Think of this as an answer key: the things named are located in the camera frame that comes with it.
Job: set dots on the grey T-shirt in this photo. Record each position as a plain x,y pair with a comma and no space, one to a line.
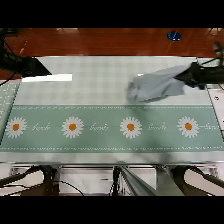
156,85

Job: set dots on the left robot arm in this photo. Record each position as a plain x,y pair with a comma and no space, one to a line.
30,66

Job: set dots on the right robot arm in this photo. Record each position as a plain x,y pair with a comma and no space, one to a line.
200,75

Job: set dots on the blue round object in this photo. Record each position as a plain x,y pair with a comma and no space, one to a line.
174,35

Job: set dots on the silver frame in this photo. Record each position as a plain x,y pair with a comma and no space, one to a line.
140,187

